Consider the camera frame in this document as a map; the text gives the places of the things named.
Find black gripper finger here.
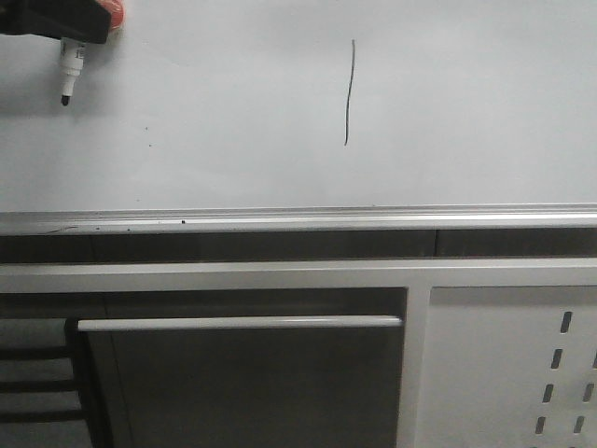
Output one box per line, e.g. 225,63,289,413
1,0,112,44

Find red round magnet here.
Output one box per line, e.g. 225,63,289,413
100,0,125,33

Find white whiteboard marker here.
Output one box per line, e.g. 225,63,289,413
60,38,87,106

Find white metal pegboard stand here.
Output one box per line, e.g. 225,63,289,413
1,259,596,447

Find white whiteboard with frame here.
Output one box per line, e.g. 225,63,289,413
1,1,596,236

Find grey panel with white rail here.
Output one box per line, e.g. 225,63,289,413
76,315,404,447

